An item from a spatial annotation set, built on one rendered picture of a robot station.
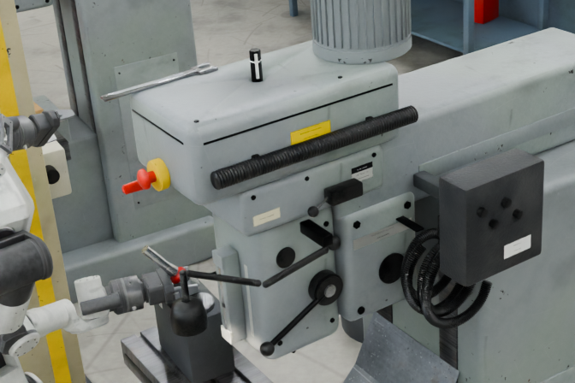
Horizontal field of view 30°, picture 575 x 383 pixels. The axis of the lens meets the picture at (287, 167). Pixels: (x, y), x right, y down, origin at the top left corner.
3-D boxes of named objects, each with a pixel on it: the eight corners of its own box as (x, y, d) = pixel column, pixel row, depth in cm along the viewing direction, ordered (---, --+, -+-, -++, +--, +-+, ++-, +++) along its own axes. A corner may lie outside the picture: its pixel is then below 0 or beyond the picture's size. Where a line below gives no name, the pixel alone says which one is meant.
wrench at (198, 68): (107, 103, 200) (106, 99, 199) (97, 97, 203) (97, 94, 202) (218, 70, 212) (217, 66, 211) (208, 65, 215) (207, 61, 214)
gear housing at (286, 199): (246, 242, 202) (241, 194, 197) (185, 197, 221) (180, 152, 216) (388, 188, 217) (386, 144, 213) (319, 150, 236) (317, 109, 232)
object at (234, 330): (231, 345, 222) (221, 257, 213) (222, 336, 225) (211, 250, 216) (247, 338, 224) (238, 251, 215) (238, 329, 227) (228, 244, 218)
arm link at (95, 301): (125, 309, 274) (80, 321, 271) (116, 268, 273) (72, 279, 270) (131, 316, 263) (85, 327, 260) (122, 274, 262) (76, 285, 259)
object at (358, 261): (350, 327, 225) (344, 219, 213) (287, 279, 243) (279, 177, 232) (421, 296, 233) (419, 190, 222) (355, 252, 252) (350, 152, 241)
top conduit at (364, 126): (220, 193, 189) (218, 175, 188) (209, 185, 192) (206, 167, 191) (419, 124, 210) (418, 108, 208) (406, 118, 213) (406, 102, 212)
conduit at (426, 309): (426, 345, 216) (424, 256, 207) (377, 311, 228) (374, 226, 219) (494, 314, 224) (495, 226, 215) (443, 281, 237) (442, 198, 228)
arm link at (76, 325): (97, 321, 272) (56, 337, 262) (91, 286, 271) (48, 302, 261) (115, 321, 268) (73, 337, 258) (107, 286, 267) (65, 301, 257)
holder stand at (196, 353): (192, 386, 272) (184, 321, 263) (159, 344, 289) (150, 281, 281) (235, 370, 277) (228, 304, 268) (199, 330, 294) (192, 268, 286)
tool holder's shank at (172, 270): (172, 281, 271) (140, 256, 265) (171, 273, 273) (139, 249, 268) (180, 273, 270) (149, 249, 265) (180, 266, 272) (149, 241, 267)
